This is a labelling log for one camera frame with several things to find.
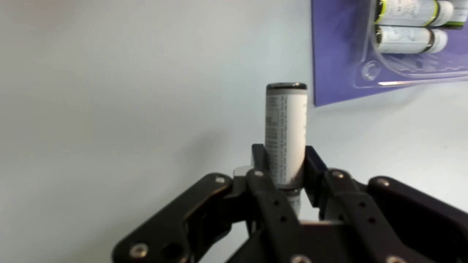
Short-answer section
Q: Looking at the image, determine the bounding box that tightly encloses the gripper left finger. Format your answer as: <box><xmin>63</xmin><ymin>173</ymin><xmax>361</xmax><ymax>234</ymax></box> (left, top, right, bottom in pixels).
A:
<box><xmin>112</xmin><ymin>144</ymin><xmax>308</xmax><ymax>263</ymax></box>

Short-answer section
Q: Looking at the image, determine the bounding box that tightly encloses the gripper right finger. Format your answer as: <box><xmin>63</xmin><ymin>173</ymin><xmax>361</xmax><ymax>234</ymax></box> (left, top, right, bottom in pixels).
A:
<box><xmin>299</xmin><ymin>145</ymin><xmax>468</xmax><ymax>263</ymax></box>

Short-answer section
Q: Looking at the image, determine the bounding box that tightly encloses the clear plastic box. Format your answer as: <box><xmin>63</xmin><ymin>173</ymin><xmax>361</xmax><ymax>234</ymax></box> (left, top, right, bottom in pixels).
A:
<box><xmin>352</xmin><ymin>0</ymin><xmax>468</xmax><ymax>89</ymax></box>

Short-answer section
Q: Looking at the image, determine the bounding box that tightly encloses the purple sheet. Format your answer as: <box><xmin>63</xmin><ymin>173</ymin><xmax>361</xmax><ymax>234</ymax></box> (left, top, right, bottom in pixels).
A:
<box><xmin>311</xmin><ymin>0</ymin><xmax>468</xmax><ymax>107</ymax></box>

